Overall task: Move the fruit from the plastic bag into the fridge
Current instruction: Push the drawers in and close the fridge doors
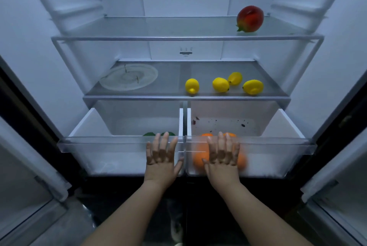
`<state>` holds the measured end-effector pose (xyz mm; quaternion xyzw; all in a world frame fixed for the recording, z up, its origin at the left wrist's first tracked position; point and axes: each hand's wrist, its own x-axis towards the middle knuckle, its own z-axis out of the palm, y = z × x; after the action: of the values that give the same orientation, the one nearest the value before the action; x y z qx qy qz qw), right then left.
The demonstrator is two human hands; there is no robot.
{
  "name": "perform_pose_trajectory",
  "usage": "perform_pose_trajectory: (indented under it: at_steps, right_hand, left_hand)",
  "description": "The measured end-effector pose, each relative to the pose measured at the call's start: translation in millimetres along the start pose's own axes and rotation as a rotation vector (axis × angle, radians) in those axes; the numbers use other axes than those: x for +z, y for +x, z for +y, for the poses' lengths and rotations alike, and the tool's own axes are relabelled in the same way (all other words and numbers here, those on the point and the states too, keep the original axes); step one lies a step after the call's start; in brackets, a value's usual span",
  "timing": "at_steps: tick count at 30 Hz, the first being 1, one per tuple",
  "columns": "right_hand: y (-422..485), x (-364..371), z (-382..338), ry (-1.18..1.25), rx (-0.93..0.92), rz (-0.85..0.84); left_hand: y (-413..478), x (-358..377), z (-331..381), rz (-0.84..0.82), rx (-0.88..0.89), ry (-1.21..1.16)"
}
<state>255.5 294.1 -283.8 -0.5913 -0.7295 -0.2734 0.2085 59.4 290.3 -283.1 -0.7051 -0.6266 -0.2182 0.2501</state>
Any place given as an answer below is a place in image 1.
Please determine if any person's right hand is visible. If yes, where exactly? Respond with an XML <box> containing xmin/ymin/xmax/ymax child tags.
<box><xmin>202</xmin><ymin>131</ymin><xmax>241</xmax><ymax>188</ymax></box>

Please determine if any person's left hand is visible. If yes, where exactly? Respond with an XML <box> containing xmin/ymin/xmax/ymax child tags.
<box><xmin>143</xmin><ymin>131</ymin><xmax>185</xmax><ymax>189</ymax></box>

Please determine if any crisper drawer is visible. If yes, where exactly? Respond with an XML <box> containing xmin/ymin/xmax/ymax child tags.
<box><xmin>57</xmin><ymin>107</ymin><xmax>185</xmax><ymax>177</ymax></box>
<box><xmin>185</xmin><ymin>107</ymin><xmax>317</xmax><ymax>179</ymax></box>

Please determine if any yellow lemon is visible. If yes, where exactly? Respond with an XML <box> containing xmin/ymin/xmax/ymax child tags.
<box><xmin>185</xmin><ymin>78</ymin><xmax>200</xmax><ymax>95</ymax></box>
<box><xmin>212</xmin><ymin>77</ymin><xmax>230</xmax><ymax>93</ymax></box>
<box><xmin>242</xmin><ymin>79</ymin><xmax>264</xmax><ymax>95</ymax></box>
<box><xmin>228</xmin><ymin>72</ymin><xmax>243</xmax><ymax>86</ymax></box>

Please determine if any small red fruit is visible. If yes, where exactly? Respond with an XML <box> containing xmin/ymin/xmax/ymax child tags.
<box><xmin>236</xmin><ymin>5</ymin><xmax>265</xmax><ymax>33</ymax></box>

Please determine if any person's left forearm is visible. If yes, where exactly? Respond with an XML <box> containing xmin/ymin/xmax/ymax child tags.
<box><xmin>81</xmin><ymin>181</ymin><xmax>172</xmax><ymax>246</ymax></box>

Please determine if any person's right forearm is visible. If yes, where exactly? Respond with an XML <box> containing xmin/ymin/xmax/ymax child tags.
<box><xmin>212</xmin><ymin>181</ymin><xmax>313</xmax><ymax>246</ymax></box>

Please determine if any glass refrigerator shelf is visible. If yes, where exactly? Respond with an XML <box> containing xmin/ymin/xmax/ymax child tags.
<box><xmin>83</xmin><ymin>59</ymin><xmax>291</xmax><ymax>109</ymax></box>
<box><xmin>51</xmin><ymin>15</ymin><xmax>325</xmax><ymax>42</ymax></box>

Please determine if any black refrigerator body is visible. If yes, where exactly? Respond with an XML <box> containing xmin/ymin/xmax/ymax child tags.
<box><xmin>0</xmin><ymin>0</ymin><xmax>367</xmax><ymax>246</ymax></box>

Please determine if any clear round plate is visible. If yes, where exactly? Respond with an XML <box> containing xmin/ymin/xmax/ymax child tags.
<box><xmin>99</xmin><ymin>63</ymin><xmax>159</xmax><ymax>92</ymax></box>

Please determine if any clear door bin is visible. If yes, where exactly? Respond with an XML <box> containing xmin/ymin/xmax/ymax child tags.
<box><xmin>301</xmin><ymin>180</ymin><xmax>367</xmax><ymax>244</ymax></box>
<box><xmin>0</xmin><ymin>175</ymin><xmax>68</xmax><ymax>239</ymax></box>

